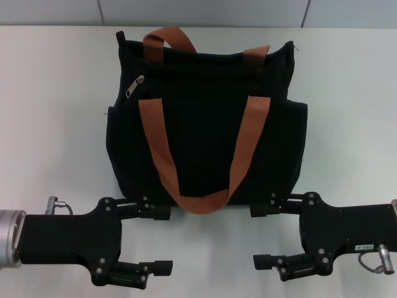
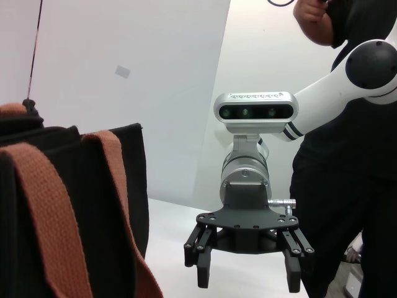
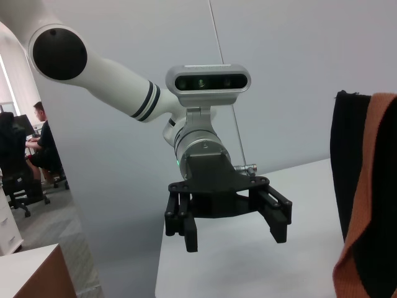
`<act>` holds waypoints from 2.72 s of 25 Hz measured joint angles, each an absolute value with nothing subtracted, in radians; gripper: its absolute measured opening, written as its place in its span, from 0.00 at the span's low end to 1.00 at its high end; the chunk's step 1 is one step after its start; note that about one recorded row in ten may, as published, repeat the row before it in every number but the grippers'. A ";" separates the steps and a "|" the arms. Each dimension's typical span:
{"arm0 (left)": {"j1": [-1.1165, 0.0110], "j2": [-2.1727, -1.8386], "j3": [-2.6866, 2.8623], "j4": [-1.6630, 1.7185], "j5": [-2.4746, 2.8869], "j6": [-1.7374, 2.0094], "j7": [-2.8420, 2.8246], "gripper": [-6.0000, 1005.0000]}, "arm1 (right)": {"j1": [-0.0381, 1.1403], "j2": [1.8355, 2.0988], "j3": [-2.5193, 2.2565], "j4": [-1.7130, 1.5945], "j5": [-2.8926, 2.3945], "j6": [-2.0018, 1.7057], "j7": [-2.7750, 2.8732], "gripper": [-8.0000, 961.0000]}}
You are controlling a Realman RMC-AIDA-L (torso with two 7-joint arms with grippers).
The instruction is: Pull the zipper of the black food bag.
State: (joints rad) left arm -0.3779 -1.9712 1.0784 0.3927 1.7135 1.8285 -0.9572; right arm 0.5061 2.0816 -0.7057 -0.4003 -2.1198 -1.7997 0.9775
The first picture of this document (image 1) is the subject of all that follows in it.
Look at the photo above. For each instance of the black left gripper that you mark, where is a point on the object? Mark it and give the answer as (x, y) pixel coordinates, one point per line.
(68, 239)

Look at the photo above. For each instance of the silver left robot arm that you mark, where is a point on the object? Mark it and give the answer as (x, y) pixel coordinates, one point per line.
(9, 239)

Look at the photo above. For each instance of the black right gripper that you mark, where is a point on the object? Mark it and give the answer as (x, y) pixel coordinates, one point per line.
(350, 226)

